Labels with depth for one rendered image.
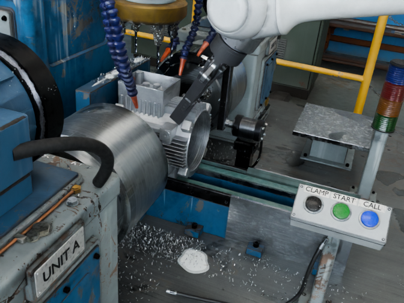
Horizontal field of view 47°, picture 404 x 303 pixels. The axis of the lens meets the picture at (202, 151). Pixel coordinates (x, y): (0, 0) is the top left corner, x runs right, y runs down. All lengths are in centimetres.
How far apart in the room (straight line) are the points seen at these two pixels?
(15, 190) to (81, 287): 17
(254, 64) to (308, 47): 276
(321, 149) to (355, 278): 57
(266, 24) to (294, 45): 352
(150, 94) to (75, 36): 25
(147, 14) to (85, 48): 29
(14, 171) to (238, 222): 69
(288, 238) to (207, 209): 21
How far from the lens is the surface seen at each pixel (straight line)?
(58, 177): 70
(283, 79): 436
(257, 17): 72
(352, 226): 88
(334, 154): 161
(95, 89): 108
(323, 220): 88
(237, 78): 138
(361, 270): 120
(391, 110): 133
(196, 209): 117
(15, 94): 59
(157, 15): 102
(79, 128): 85
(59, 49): 117
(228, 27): 72
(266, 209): 109
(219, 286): 106
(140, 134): 90
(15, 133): 54
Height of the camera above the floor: 154
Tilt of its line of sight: 28 degrees down
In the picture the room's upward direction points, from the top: 6 degrees clockwise
